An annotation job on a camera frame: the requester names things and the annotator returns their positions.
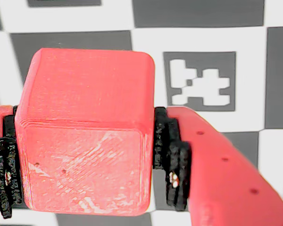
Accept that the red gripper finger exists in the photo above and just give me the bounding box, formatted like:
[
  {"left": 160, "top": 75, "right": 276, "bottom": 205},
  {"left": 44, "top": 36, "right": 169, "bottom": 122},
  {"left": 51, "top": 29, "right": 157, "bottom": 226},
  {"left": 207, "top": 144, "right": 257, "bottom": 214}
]
[
  {"left": 152, "top": 106, "right": 283, "bottom": 226},
  {"left": 0, "top": 105, "right": 24, "bottom": 226}
]

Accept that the red cube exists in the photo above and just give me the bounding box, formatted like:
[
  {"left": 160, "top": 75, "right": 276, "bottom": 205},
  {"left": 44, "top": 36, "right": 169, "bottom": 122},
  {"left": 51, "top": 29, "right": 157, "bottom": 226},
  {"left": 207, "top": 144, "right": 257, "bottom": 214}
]
[{"left": 14, "top": 48, "right": 156, "bottom": 217}]

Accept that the black white checkerboard marker mat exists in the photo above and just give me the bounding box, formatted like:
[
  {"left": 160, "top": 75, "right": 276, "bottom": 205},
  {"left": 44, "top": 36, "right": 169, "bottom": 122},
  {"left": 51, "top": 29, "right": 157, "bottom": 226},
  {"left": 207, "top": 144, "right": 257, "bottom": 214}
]
[{"left": 0, "top": 0, "right": 283, "bottom": 226}]

